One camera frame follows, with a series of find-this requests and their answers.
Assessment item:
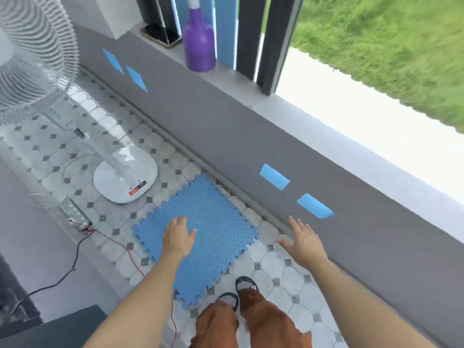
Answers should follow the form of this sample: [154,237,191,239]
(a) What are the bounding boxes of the person's left hand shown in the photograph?
[161,216,197,259]

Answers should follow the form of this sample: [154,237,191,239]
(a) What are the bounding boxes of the person's right hand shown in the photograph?
[278,215,329,271]

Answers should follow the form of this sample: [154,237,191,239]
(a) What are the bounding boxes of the person's left forearm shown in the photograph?
[83,253,186,348]

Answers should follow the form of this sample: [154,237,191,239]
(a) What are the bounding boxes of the person's right forearm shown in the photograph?
[300,259,437,348]

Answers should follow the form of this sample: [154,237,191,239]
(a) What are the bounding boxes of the blue foam puzzle mat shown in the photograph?
[132,173,260,311]

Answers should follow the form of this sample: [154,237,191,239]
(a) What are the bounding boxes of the blue tape piece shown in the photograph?
[102,47,125,76]
[259,163,291,191]
[297,193,336,219]
[125,65,148,93]

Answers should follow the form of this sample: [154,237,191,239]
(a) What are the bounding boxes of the black sandal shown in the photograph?
[215,292,239,312]
[235,275,259,293]

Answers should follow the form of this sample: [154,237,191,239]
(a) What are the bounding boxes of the orange trousers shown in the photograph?
[190,287,313,348]

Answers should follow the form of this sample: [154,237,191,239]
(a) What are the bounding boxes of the white standing fan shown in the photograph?
[0,0,159,204]

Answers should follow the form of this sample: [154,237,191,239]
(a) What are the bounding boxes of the white power strip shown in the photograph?
[57,198,93,233]

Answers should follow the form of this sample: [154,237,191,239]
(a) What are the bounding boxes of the black cabinet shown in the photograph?
[0,304,109,348]

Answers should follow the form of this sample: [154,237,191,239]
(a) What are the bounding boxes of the purple spray bottle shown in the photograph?
[182,0,217,73]

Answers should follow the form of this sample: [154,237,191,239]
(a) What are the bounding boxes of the black smartphone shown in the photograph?
[140,23,182,48]

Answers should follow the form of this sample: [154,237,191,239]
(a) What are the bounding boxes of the blue railing panel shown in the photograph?
[213,0,240,69]

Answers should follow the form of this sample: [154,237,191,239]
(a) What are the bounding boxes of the green lawn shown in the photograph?
[262,0,464,134]

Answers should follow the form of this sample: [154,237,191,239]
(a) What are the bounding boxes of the white concrete pillar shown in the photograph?
[58,0,144,40]

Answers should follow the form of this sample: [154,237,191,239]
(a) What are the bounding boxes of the black cable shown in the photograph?
[7,230,96,320]

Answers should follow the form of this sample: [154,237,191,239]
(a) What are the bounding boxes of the thin white wire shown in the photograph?
[30,191,69,211]

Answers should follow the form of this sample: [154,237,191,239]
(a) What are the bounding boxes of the dark grey railing post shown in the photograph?
[235,0,268,81]
[256,0,305,97]

